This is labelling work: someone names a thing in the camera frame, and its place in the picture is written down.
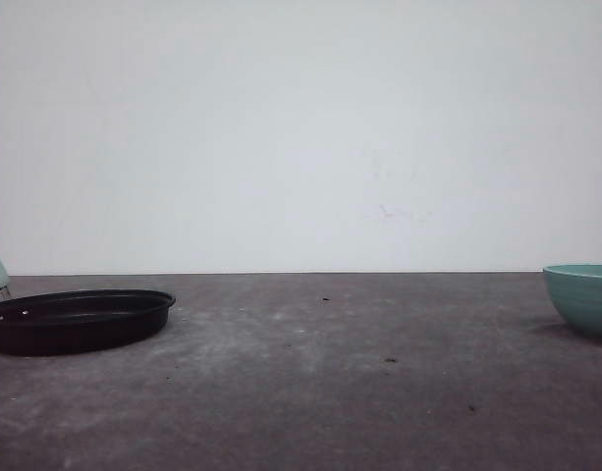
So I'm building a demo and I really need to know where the black frying pan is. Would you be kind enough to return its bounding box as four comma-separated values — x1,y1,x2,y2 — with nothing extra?
0,238,178,358

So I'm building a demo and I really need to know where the teal ceramic bowl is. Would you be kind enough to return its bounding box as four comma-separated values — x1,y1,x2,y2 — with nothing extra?
543,264,602,337

